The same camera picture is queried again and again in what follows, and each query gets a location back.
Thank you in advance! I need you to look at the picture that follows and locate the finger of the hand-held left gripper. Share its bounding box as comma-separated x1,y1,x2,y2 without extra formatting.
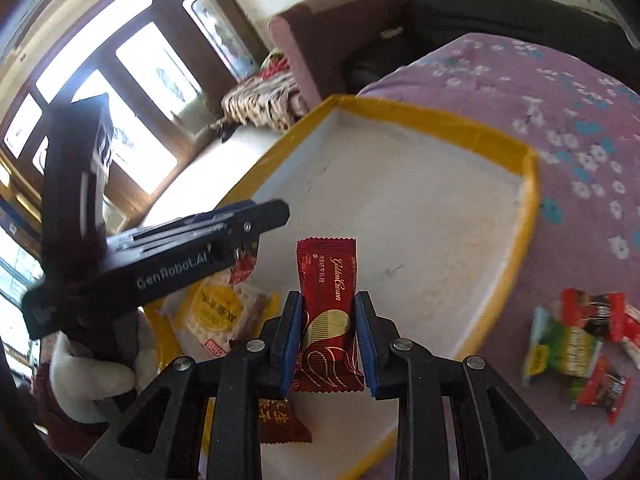
106,199,292,254
220,235,262,267

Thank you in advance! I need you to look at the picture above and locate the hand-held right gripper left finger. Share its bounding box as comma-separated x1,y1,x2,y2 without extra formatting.
82,291,306,480

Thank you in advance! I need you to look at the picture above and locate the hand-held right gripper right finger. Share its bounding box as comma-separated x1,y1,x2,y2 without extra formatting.
354,290,588,480

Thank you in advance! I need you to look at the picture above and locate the small red packet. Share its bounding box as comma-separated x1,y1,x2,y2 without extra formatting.
229,252,257,286

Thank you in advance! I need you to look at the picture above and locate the dark red swirl snack bar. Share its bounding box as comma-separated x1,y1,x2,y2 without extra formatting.
292,236,366,394

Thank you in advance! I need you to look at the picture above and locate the round cracker yellow packet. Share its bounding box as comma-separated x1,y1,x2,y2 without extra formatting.
164,272,282,359

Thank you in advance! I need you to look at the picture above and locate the dark red zigzag-edged packet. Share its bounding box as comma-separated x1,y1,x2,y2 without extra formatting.
257,394,314,445

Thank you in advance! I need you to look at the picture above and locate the white box with yellow tape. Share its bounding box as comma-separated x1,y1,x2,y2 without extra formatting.
136,94,542,480

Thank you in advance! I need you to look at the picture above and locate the red candy packet dark picture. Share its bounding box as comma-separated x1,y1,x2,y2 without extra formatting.
560,287,628,343
570,355,629,426

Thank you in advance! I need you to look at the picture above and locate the red and white snack packet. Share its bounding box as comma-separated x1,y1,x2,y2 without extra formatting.
619,304,640,357

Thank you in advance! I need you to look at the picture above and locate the person's left hand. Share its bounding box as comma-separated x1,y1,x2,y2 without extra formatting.
49,310,162,425

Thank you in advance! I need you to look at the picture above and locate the floral patterned blanket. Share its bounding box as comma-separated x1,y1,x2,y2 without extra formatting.
220,47,312,133

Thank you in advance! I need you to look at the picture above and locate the wooden glass door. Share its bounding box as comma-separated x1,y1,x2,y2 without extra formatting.
0,0,271,228

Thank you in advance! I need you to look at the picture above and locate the maroon armchair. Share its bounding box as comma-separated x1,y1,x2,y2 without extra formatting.
267,0,407,111

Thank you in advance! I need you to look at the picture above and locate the bright green snack packet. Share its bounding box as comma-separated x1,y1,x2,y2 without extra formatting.
521,305,607,387

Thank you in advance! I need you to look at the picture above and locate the black sofa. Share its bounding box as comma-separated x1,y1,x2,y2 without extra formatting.
342,0,627,96

